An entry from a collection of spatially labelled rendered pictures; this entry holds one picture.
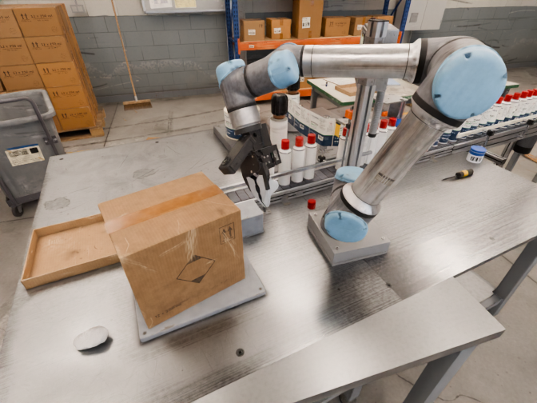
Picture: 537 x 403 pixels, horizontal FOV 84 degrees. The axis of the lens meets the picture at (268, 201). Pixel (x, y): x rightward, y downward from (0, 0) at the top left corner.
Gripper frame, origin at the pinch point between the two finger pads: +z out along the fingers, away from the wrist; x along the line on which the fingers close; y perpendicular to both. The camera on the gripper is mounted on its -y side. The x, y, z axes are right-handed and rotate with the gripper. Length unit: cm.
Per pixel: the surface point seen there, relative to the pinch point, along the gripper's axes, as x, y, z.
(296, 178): 27, 46, 6
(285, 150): 23.4, 39.9, -7.8
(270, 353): -2.2, -14.2, 35.4
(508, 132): -30, 176, 23
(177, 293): 16.1, -23.6, 15.7
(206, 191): 14.4, -6.4, -6.4
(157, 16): 372, 231, -219
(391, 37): -18, 55, -34
